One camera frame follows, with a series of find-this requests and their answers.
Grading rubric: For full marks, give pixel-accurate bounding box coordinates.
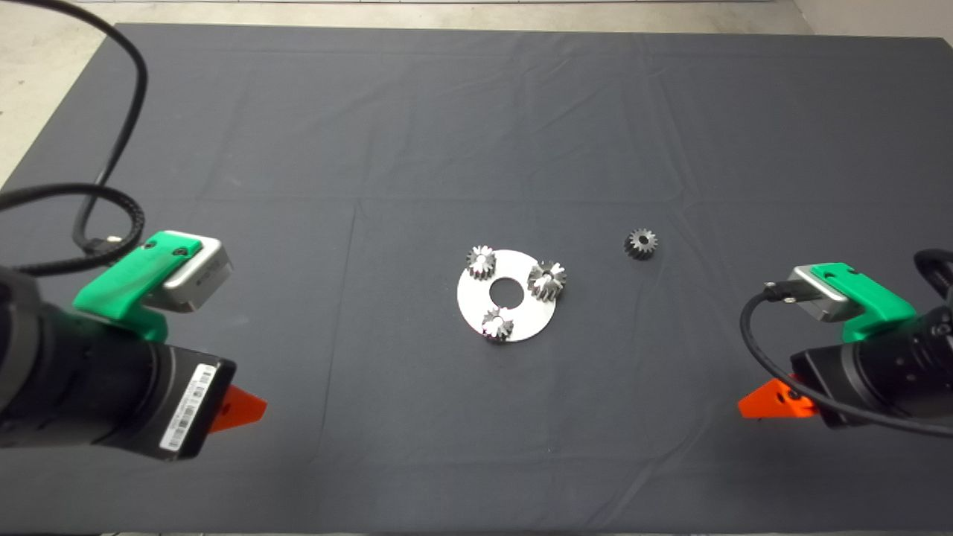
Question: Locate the green right camera mount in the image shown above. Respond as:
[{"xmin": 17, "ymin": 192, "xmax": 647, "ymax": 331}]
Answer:
[{"xmin": 810, "ymin": 263, "xmax": 918, "ymax": 343}]

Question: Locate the thick braided black right cable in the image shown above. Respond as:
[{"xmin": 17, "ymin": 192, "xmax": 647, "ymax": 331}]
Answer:
[{"xmin": 914, "ymin": 249, "xmax": 953, "ymax": 299}]

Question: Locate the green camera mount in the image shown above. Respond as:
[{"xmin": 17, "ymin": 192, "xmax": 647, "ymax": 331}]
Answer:
[
  {"xmin": 73, "ymin": 232, "xmax": 203, "ymax": 342},
  {"xmin": 810, "ymin": 263, "xmax": 918, "ymax": 343}
]

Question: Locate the small steel gear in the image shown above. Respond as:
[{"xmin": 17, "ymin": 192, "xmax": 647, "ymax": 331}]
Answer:
[
  {"xmin": 467, "ymin": 245, "xmax": 497, "ymax": 281},
  {"xmin": 624, "ymin": 229, "xmax": 658, "ymax": 261},
  {"xmin": 482, "ymin": 306, "xmax": 514, "ymax": 342}
]

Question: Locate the round metal plate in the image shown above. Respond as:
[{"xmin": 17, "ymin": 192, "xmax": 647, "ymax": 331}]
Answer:
[{"xmin": 456, "ymin": 249, "xmax": 559, "ymax": 343}]

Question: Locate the silver right camera box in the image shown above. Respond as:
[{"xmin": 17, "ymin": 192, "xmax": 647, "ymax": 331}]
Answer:
[{"xmin": 788, "ymin": 267, "xmax": 850, "ymax": 322}]

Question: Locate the silver camera box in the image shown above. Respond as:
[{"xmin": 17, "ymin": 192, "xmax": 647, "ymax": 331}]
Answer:
[
  {"xmin": 788, "ymin": 267, "xmax": 850, "ymax": 322},
  {"xmin": 160, "ymin": 238, "xmax": 233, "ymax": 313}
]

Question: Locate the larger steel gear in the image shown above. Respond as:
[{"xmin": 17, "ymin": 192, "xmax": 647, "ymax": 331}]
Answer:
[{"xmin": 527, "ymin": 261, "xmax": 568, "ymax": 302}]

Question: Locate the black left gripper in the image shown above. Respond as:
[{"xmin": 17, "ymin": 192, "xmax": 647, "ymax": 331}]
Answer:
[{"xmin": 119, "ymin": 344, "xmax": 267, "ymax": 461}]

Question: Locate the dark table cloth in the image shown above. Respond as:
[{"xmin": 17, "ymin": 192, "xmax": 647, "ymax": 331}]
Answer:
[{"xmin": 0, "ymin": 21, "xmax": 953, "ymax": 534}]

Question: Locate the green left camera mount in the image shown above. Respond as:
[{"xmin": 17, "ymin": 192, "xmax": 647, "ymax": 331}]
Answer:
[{"xmin": 73, "ymin": 232, "xmax": 203, "ymax": 342}]

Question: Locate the thick braided black cable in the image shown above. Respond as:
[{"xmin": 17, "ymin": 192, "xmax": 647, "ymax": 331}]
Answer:
[
  {"xmin": 0, "ymin": 184, "xmax": 144, "ymax": 278},
  {"xmin": 914, "ymin": 249, "xmax": 953, "ymax": 299}
]

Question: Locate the silver left camera box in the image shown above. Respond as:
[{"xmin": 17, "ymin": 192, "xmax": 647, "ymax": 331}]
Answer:
[{"xmin": 160, "ymin": 238, "xmax": 233, "ymax": 313}]

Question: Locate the thin black left camera cable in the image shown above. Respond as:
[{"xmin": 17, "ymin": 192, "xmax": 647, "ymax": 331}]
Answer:
[{"xmin": 0, "ymin": 0, "xmax": 148, "ymax": 258}]

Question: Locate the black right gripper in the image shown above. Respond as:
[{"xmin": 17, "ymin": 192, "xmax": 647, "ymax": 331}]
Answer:
[{"xmin": 738, "ymin": 344, "xmax": 868, "ymax": 430}]

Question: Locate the thick braided black left cable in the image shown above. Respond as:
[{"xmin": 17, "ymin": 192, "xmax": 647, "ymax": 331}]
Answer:
[{"xmin": 0, "ymin": 184, "xmax": 144, "ymax": 278}]

